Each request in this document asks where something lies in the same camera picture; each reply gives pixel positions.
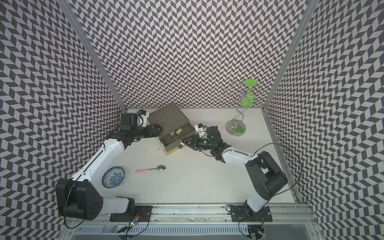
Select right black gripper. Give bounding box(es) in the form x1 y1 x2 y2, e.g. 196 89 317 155
181 134 215 152

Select grey top drawer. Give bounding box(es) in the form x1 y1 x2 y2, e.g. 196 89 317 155
159 123 195 155

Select grey drawer cabinet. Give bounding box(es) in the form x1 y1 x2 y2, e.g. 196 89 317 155
148 103 194 155

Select chrome spiral mug tree stand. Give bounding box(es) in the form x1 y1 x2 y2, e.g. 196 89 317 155
225 79 265 137

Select keys with yellow tag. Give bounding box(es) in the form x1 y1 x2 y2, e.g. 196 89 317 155
170 128 183 140

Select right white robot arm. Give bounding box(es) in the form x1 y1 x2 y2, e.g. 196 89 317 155
181 126 288 221

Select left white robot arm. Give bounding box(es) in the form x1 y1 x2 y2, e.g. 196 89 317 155
56 110 163 221

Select blue patterned white plate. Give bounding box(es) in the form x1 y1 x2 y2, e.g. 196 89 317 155
102 167 125 189

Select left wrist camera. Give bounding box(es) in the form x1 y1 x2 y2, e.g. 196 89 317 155
137 110 150 128

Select pink handled metal spoon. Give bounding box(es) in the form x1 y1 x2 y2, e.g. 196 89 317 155
135 165 166 173

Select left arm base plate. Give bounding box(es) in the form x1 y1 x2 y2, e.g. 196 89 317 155
109 205 153 223

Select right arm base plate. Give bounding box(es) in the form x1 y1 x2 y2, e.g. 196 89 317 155
226 205 273 223

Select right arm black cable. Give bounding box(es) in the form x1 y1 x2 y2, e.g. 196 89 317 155
251 142 303 198

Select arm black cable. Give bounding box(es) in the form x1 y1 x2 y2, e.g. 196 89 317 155
62 182 87 230
251 142 303 198

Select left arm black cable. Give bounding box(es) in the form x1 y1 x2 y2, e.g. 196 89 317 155
62 182 87 230

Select aluminium front rail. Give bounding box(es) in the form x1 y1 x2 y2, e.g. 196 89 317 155
62 203 319 226

